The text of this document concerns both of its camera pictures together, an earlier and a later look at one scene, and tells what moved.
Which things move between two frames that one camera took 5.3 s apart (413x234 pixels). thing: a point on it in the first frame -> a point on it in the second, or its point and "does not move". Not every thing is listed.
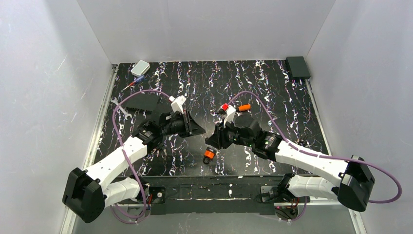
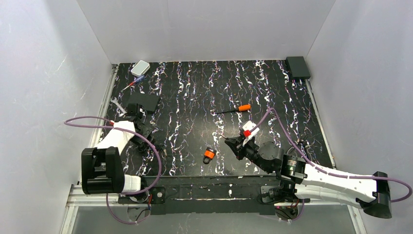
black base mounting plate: x=217 y=194 does not move
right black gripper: x=221 y=136 -> x=241 y=146
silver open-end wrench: x=115 y=101 does not move
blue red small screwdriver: x=137 y=80 does not move
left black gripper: x=187 y=124 -> x=136 y=113
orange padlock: x=209 y=154 does not move
